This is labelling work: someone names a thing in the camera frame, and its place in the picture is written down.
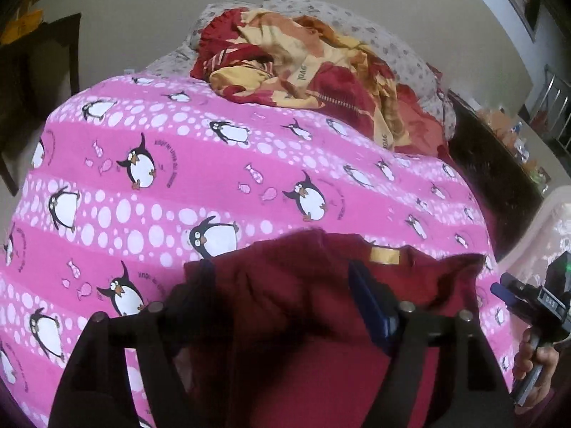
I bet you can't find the dark carved wooden headboard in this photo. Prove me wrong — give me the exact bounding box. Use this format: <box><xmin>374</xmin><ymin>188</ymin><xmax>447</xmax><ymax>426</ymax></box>
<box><xmin>446</xmin><ymin>89</ymin><xmax>551</xmax><ymax>259</ymax></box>

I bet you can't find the yellow wall sign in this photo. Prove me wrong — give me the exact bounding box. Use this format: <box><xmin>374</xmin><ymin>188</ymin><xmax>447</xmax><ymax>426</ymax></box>
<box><xmin>0</xmin><ymin>9</ymin><xmax>45</xmax><ymax>45</ymax></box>

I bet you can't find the metal rack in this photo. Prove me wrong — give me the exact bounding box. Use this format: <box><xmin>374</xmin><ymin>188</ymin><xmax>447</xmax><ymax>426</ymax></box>
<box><xmin>529</xmin><ymin>65</ymin><xmax>571</xmax><ymax>157</ymax></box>

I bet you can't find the pink penguin print blanket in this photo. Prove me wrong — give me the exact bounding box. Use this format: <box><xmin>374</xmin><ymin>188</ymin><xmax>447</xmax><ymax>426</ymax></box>
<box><xmin>0</xmin><ymin>73</ymin><xmax>514</xmax><ymax>428</ymax></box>

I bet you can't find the dark red garment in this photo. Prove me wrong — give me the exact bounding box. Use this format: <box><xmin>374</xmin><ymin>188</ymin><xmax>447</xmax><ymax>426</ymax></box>
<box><xmin>183</xmin><ymin>227</ymin><xmax>514</xmax><ymax>428</ymax></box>

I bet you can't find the person's right forearm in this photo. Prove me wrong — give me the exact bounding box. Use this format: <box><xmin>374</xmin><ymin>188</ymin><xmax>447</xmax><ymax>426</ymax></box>
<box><xmin>515</xmin><ymin>388</ymin><xmax>558</xmax><ymax>428</ymax></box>

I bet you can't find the dark wooden furniture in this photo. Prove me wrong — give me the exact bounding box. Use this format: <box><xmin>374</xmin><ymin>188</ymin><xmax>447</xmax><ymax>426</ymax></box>
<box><xmin>0</xmin><ymin>13</ymin><xmax>83</xmax><ymax>197</ymax></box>

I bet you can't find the red yellow floral quilt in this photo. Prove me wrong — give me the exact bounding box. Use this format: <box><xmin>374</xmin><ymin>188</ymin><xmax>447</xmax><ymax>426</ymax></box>
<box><xmin>190</xmin><ymin>6</ymin><xmax>451</xmax><ymax>152</ymax></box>

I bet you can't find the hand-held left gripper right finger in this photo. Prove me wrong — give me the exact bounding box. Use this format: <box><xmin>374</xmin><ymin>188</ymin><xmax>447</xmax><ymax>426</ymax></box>
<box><xmin>348</xmin><ymin>259</ymin><xmax>516</xmax><ymax>428</ymax></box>

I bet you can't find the orange packet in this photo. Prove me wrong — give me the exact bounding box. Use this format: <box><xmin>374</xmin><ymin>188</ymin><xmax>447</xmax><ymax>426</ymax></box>
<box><xmin>479</xmin><ymin>107</ymin><xmax>518</xmax><ymax>139</ymax></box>

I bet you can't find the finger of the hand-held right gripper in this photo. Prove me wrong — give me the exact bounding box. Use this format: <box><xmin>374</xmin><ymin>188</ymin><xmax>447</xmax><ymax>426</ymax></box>
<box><xmin>491</xmin><ymin>273</ymin><xmax>531</xmax><ymax>308</ymax></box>

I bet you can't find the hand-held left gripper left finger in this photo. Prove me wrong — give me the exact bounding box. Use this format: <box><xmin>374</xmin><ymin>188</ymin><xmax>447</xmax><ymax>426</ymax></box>
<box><xmin>51</xmin><ymin>259</ymin><xmax>217</xmax><ymax>428</ymax></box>

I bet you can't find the person's right hand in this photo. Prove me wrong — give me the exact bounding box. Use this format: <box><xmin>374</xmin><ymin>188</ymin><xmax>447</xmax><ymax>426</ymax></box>
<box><xmin>513</xmin><ymin>327</ymin><xmax>563</xmax><ymax>408</ymax></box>

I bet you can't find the grey floral pillow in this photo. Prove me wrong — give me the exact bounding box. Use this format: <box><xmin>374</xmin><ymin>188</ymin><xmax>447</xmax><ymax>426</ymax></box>
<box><xmin>145</xmin><ymin>0</ymin><xmax>458</xmax><ymax>139</ymax></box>

